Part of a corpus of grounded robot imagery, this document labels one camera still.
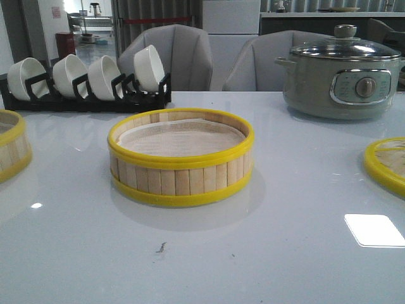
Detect woven bamboo steamer lid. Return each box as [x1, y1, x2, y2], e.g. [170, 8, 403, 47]
[363, 137, 404, 197]

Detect bamboo steamer basket yellow rims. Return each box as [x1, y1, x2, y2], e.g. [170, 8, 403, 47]
[108, 108, 254, 207]

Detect white steamer liner paper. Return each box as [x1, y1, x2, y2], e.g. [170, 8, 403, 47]
[118, 118, 246, 157]

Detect white bowl right end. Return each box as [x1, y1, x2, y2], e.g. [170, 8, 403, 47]
[134, 45, 165, 92]

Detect black bowl rack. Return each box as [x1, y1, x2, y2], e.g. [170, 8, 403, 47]
[1, 72, 171, 113]

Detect grey chair right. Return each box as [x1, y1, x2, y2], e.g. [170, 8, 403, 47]
[222, 30, 329, 92]

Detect grey chair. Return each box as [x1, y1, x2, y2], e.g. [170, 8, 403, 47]
[222, 30, 329, 92]
[117, 24, 213, 91]

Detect grey chair left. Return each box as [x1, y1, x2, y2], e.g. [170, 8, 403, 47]
[117, 24, 213, 91]

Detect green electric cooking pot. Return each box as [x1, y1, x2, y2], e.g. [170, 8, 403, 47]
[275, 55, 404, 120]

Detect white bowl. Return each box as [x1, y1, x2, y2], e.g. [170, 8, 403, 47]
[53, 54, 87, 99]
[7, 57, 46, 101]
[88, 56, 122, 101]

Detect white cabinet in background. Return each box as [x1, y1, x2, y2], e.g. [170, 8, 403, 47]
[202, 1, 261, 91]

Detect red bin in background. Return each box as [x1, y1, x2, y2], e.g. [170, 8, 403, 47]
[55, 32, 76, 60]

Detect glass pot lid with knob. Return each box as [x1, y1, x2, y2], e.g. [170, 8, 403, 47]
[290, 24, 401, 61]

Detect white bowl far left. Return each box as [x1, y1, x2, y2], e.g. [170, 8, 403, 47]
[7, 57, 46, 101]

